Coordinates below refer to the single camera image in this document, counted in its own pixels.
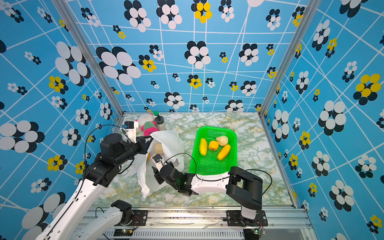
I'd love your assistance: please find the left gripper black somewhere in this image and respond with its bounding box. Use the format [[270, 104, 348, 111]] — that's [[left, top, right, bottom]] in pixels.
[[114, 133, 154, 167]]

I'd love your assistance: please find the white plastic bag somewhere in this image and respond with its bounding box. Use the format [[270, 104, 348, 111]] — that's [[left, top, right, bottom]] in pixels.
[[132, 130, 185, 199]]

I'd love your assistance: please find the green plastic basket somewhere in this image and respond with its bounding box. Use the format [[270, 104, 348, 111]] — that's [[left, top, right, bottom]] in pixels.
[[188, 126, 238, 176]]

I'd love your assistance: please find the yellow lemon toy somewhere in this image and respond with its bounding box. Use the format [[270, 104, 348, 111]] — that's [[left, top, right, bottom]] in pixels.
[[199, 138, 208, 156]]

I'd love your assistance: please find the orange yellow mango toy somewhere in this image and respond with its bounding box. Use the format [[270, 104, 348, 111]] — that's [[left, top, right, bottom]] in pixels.
[[208, 141, 220, 152]]

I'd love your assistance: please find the yellow banana toy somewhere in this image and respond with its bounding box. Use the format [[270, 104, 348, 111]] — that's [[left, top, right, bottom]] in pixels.
[[217, 145, 231, 161]]

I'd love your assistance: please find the cream round fruit toy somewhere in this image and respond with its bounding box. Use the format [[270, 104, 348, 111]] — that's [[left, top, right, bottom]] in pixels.
[[154, 143, 164, 155]]

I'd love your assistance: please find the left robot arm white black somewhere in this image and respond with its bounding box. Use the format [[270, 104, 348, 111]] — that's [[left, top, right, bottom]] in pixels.
[[37, 134, 153, 240]]

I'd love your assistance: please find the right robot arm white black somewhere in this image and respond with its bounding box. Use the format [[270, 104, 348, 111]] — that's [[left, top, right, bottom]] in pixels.
[[152, 163, 263, 220]]

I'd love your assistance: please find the pink white plush toy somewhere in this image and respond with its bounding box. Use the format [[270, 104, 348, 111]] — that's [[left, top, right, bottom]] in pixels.
[[137, 114, 159, 136]]

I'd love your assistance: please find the clear shaker jar black lid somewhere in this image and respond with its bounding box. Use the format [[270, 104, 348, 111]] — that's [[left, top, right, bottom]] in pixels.
[[155, 115, 166, 131]]

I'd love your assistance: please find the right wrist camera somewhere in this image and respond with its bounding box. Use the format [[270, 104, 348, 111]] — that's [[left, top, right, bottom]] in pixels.
[[152, 154, 164, 171]]

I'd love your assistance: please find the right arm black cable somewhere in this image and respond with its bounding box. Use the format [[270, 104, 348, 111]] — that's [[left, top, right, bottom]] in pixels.
[[161, 152, 273, 197]]

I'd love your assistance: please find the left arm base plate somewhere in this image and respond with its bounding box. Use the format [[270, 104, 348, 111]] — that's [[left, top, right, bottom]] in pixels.
[[119, 210, 149, 227]]

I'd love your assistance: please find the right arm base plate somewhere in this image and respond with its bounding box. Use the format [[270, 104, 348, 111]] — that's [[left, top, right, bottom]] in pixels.
[[223, 210, 268, 228]]

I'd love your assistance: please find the aluminium front rail frame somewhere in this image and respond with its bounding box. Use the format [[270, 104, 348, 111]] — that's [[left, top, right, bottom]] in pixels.
[[64, 206, 319, 240]]

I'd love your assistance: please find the left aluminium corner post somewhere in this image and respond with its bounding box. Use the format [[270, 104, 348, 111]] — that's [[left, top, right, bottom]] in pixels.
[[52, 1, 124, 118]]

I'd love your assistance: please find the aluminium corner post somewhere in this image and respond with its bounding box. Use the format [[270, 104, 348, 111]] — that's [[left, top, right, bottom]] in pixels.
[[259, 0, 322, 118], [52, 1, 124, 118]]

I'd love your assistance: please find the right aluminium corner post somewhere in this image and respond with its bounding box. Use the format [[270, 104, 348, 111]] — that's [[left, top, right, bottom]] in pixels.
[[259, 0, 322, 118]]

